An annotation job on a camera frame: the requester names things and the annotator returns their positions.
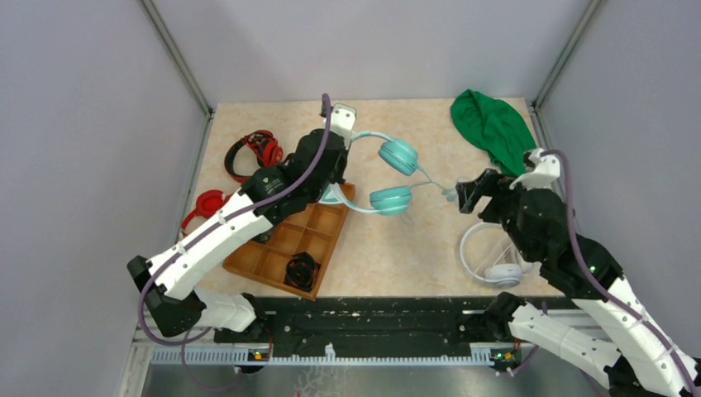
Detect black orange rolled item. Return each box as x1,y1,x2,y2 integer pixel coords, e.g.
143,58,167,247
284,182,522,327
284,251,321,292

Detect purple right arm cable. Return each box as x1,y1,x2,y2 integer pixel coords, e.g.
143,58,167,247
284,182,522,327
539,149,701,397

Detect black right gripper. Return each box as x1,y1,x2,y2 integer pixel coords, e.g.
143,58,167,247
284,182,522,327
455,167,543,261

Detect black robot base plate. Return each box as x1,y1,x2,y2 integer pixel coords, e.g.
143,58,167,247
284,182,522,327
214,297,515,358

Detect teal cat-ear headphones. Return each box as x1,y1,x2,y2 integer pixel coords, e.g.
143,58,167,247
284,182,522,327
320,131,457,227

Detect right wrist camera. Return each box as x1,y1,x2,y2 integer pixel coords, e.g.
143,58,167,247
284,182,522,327
509,148,561,190

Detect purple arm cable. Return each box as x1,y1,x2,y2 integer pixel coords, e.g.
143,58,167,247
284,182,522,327
539,149,701,397
136,93,333,391

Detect wooden compartment tray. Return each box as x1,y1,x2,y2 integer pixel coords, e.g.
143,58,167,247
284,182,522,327
223,203,349,301

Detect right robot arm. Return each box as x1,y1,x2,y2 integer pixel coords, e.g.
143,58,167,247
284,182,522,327
455,169,700,396

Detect red and white headphones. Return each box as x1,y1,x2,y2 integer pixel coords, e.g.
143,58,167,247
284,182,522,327
177,189,233,242

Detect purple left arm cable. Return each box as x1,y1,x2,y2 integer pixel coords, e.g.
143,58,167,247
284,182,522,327
136,93,333,391

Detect grey slotted cable duct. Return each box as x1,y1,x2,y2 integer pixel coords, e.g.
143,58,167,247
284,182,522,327
150,344,515,366

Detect green cloth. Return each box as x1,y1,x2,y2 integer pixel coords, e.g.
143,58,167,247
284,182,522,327
450,89,536,176

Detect red and black headphones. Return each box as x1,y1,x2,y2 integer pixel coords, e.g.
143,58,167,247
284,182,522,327
223,129,284,184

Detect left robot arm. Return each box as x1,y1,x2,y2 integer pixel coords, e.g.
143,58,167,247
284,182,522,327
127,127,353,346

